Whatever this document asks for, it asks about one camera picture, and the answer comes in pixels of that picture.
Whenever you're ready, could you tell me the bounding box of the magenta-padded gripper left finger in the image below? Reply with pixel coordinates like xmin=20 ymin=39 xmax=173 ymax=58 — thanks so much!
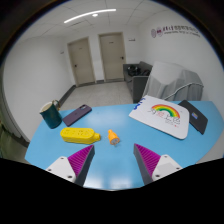
xmin=45 ymin=144 xmax=96 ymax=187

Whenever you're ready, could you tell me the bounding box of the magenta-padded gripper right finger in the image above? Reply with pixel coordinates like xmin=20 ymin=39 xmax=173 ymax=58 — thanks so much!
xmin=133 ymin=143 xmax=184 ymax=186

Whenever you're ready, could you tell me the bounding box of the orange charger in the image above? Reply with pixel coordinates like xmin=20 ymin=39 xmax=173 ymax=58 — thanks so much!
xmin=107 ymin=129 xmax=121 ymax=146

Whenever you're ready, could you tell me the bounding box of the yellow power strip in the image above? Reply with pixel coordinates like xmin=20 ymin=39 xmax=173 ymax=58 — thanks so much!
xmin=60 ymin=127 xmax=102 ymax=145

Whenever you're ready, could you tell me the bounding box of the white rainbow mouse pad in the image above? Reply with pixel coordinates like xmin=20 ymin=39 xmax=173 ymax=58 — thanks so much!
xmin=128 ymin=95 xmax=190 ymax=141

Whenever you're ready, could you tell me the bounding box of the purple phone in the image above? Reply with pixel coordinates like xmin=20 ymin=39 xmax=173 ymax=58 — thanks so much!
xmin=62 ymin=104 xmax=93 ymax=127

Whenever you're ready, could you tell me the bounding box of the teal mug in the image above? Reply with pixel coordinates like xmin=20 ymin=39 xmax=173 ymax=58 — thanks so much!
xmin=39 ymin=100 xmax=63 ymax=130

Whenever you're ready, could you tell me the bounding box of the dark grey notebook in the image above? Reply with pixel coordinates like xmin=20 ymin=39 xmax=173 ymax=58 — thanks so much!
xmin=177 ymin=99 xmax=209 ymax=136

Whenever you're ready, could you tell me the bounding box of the grey sofa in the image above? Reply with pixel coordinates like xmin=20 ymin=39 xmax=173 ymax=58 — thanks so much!
xmin=122 ymin=61 xmax=154 ymax=104

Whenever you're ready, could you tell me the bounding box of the chair under white cover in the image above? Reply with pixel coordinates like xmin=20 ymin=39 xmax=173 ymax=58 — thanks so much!
xmin=142 ymin=60 xmax=205 ymax=102

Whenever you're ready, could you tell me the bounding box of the black bag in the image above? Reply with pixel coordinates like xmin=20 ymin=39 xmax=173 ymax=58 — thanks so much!
xmin=127 ymin=65 xmax=141 ymax=76

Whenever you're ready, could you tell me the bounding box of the beige door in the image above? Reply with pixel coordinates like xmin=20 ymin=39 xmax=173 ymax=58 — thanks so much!
xmin=66 ymin=36 xmax=96 ymax=87
xmin=97 ymin=31 xmax=127 ymax=83

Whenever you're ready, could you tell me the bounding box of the long ceiling light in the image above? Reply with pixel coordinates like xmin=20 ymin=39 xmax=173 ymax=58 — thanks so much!
xmin=63 ymin=8 xmax=117 ymax=24

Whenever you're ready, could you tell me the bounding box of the wall logo lettering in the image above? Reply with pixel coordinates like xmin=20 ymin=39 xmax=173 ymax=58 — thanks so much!
xmin=150 ymin=23 xmax=202 ymax=39

